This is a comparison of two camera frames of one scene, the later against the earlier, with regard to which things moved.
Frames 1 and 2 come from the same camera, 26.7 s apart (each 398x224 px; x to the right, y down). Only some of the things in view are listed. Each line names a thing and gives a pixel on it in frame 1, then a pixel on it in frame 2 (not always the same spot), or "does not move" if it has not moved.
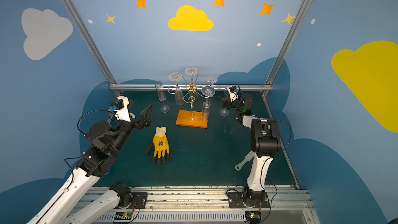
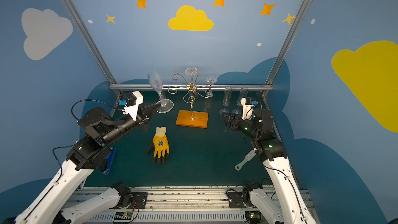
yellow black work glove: [159, 146] does not move
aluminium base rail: [205, 205] does not move
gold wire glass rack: [190, 118] does not move
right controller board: [253, 217] does not move
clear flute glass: [179, 94] → [167, 105]
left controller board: [123, 217] does not move
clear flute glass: [207, 92] → [243, 94]
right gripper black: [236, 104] → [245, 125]
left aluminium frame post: [85, 32] does not move
